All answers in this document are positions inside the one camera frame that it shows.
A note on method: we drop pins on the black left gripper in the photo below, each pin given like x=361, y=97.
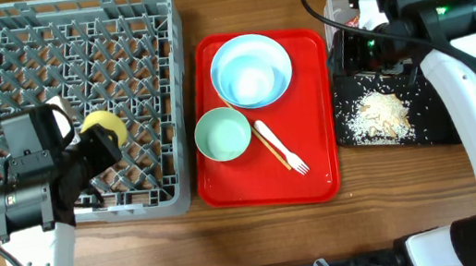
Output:
x=104, y=141

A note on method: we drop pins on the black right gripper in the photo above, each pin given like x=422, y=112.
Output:
x=345, y=49

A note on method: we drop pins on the yellow plastic cup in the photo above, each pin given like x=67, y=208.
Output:
x=107, y=121

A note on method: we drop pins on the light blue bowl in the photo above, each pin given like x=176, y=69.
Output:
x=247, y=80

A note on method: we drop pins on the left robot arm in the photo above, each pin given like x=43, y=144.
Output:
x=46, y=172

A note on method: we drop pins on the black food waste tray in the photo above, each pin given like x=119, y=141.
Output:
x=432, y=122

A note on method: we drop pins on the grey dishwasher rack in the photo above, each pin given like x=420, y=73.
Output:
x=121, y=56

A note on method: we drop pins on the red snack wrapper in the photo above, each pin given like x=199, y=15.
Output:
x=353, y=22

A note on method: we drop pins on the rice and food scraps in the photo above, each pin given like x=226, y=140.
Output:
x=380, y=119

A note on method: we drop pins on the light blue plate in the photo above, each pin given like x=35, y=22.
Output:
x=272, y=52

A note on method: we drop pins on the red serving tray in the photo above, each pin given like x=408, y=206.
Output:
x=302, y=119

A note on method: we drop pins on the white plastic fork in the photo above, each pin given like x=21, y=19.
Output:
x=291, y=158

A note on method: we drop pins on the green bowl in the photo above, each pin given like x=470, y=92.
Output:
x=222, y=134

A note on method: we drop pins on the wooden chopstick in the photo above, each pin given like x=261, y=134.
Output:
x=262, y=140

